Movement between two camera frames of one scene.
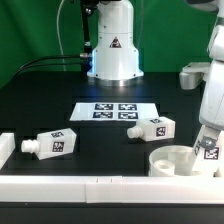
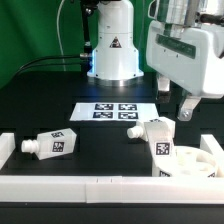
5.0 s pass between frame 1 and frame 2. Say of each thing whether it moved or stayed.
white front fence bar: stayed
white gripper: moved
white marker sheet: stayed
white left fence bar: stayed
